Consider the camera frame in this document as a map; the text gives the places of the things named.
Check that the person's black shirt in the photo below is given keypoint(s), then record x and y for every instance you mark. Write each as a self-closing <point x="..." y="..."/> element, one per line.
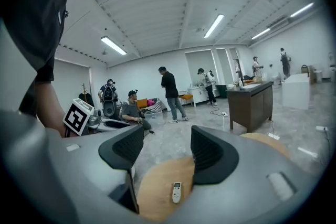
<point x="34" y="21"/>

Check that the orange sofa cushion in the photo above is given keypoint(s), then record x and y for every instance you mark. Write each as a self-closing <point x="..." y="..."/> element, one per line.
<point x="142" y="103"/>

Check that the orange chair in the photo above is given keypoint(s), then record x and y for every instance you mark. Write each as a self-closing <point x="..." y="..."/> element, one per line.
<point x="186" y="97"/>

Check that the round wooden table top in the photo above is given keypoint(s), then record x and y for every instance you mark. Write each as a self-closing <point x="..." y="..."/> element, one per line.
<point x="160" y="183"/>

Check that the white block counter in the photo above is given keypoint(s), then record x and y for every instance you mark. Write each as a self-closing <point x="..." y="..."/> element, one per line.
<point x="295" y="91"/>

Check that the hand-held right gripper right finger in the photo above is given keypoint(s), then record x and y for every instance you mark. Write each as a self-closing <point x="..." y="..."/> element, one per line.
<point x="212" y="160"/>

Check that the dark wooden cabinet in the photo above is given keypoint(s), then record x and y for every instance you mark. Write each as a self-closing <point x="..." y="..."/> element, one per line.
<point x="252" y="106"/>

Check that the white remote control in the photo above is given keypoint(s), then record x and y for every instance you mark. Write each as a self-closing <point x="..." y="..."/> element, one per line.
<point x="176" y="192"/>

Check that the wooden coat rack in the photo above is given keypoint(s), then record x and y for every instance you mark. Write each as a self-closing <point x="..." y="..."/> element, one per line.
<point x="84" y="91"/>

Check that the person's left forearm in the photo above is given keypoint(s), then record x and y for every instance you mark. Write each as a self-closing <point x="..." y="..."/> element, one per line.
<point x="48" y="105"/>

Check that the white desk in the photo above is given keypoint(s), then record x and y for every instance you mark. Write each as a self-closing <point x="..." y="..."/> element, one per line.
<point x="198" y="94"/>

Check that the dark green bin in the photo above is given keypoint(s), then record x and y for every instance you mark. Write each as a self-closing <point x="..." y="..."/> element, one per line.
<point x="222" y="91"/>

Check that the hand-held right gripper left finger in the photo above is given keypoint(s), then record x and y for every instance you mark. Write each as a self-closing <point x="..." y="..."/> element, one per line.
<point x="123" y="149"/>

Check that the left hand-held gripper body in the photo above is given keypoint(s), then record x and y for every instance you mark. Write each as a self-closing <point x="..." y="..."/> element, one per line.
<point x="77" y="116"/>

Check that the ceiling tube light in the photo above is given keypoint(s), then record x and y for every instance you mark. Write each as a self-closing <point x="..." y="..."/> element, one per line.
<point x="214" y="25"/>
<point x="302" y="10"/>
<point x="261" y="33"/>
<point x="113" y="45"/>

